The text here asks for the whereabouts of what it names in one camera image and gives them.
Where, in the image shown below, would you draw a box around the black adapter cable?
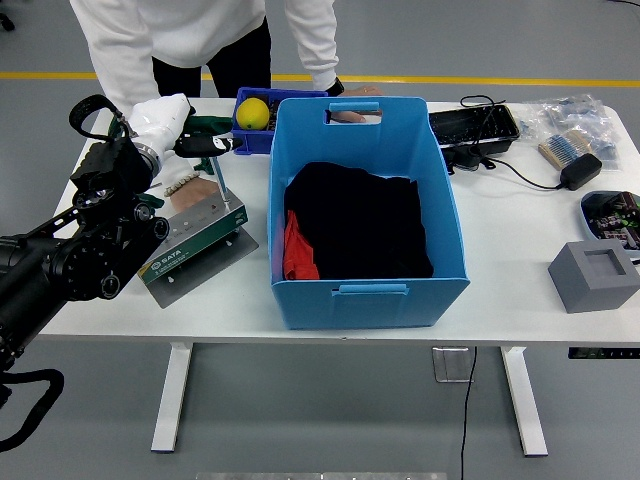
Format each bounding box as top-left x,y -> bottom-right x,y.
452,93 -> 565,192

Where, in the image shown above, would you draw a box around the black hanging cable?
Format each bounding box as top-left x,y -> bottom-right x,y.
458,346 -> 479,480

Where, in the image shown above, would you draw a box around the black table control panel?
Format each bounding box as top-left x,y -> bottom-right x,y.
567,347 -> 640,360

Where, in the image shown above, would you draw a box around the resistor strip bundle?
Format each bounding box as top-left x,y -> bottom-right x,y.
537,130 -> 596,171

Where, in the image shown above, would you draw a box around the person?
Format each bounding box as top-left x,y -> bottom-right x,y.
68,0 -> 385,212

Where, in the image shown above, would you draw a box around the black plastic tray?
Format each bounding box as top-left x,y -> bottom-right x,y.
428,104 -> 521,151

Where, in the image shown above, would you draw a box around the light blue tray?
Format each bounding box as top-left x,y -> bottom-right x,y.
579,189 -> 640,261

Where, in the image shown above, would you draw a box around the red cloth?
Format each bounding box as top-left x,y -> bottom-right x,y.
283,209 -> 321,282

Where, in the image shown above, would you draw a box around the black power adapter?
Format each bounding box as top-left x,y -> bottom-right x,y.
558,153 -> 603,191

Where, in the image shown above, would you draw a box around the black cloth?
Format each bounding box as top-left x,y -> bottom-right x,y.
283,160 -> 435,281

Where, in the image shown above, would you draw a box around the small dark blue bin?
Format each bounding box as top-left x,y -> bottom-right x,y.
232,86 -> 330,157

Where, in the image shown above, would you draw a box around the grey block with recess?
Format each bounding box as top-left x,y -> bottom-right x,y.
547,239 -> 640,315

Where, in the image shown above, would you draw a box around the person's right hand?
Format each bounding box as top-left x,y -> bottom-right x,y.
167,179 -> 222,211

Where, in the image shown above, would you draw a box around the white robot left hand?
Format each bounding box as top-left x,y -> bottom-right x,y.
127,93 -> 245,160

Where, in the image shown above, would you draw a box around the large blue plastic box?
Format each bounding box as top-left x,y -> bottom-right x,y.
267,95 -> 472,332

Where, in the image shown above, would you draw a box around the yellow ball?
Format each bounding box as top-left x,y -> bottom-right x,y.
235,97 -> 272,132

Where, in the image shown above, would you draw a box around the metal floor socket plate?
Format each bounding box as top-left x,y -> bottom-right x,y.
432,346 -> 476,384

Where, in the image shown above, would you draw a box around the green metal wrench holder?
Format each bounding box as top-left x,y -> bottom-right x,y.
137,192 -> 260,310

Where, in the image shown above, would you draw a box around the clear plastic component bags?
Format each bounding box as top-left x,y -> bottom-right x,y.
517,93 -> 621,174

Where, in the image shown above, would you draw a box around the white table leg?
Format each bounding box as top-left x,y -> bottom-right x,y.
150,343 -> 195,455
499,346 -> 550,457

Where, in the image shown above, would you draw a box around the dark electronic parts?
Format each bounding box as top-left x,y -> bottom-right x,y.
246,91 -> 284,134

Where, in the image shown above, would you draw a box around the large green T-handle hex wrench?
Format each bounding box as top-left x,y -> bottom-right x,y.
185,114 -> 235,205

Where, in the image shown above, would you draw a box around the person's left hand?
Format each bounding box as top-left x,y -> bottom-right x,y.
329,84 -> 385,125

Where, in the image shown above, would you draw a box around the black plug block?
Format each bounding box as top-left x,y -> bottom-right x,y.
443,146 -> 496,175

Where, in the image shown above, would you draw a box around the bead bracelet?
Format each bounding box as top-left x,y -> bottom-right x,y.
162,171 -> 201,198

